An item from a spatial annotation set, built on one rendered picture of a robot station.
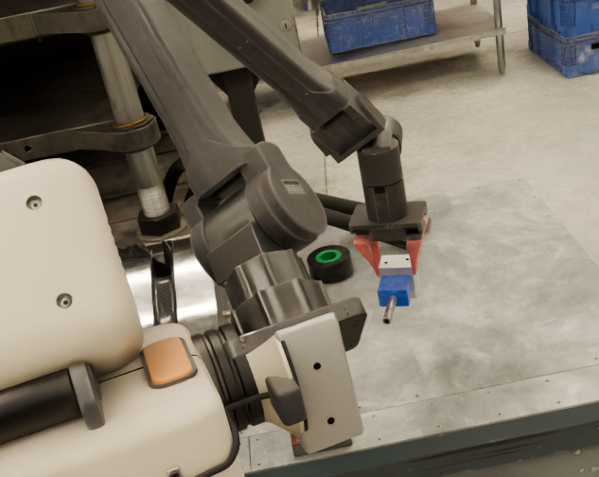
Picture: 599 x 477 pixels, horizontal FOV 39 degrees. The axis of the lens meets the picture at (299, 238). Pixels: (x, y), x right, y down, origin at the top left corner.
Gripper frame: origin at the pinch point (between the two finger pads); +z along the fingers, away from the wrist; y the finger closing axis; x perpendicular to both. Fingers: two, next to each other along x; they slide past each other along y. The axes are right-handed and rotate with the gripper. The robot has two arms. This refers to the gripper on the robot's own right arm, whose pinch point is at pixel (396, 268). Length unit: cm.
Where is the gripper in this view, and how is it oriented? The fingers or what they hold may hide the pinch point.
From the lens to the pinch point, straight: 124.7
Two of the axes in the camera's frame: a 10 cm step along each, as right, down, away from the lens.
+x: -2.4, 5.0, -8.3
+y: -9.5, 0.4, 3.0
